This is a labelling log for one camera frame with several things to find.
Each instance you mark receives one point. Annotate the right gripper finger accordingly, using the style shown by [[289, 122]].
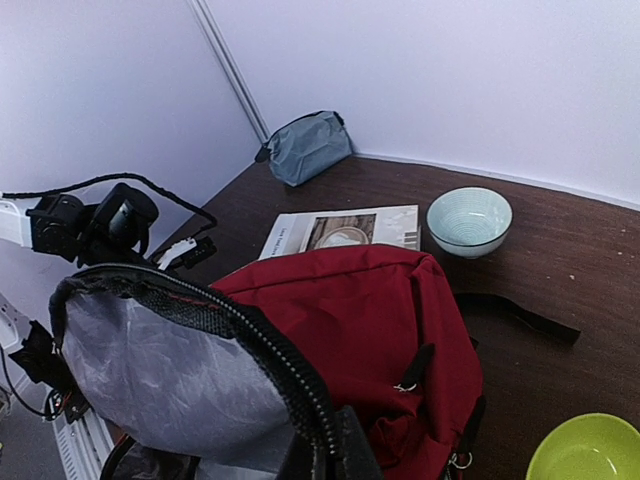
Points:
[[356, 462]]

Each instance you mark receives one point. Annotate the front aluminium rail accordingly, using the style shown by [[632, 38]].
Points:
[[85, 444]]

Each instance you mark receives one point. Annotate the lime green bowl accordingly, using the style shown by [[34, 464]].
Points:
[[588, 446]]

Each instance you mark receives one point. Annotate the red backpack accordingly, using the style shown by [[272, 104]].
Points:
[[243, 379]]

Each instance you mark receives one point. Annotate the left aluminium frame post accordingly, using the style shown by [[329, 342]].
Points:
[[218, 45]]

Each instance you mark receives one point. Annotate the white coffee cover book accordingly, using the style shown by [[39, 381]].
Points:
[[294, 233]]

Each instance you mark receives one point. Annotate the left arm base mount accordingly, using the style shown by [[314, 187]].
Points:
[[40, 360]]

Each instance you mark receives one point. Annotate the grey pouch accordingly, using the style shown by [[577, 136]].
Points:
[[306, 147]]

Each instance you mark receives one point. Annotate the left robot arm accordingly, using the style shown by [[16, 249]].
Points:
[[101, 220]]

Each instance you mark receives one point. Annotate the light blue ceramic bowl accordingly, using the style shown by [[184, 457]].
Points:
[[469, 222]]

